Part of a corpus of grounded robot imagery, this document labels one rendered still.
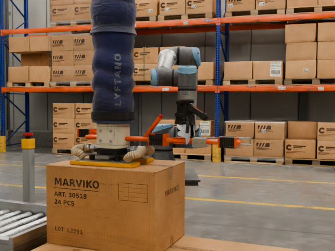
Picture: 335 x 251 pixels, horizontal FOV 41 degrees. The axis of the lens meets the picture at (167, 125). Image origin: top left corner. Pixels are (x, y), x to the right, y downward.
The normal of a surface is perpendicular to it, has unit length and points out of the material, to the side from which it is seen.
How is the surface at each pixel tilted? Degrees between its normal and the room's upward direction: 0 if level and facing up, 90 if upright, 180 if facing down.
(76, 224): 90
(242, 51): 90
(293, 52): 90
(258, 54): 90
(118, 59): 79
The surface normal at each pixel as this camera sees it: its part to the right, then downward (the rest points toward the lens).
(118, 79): 0.44, -0.30
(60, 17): -0.31, 0.03
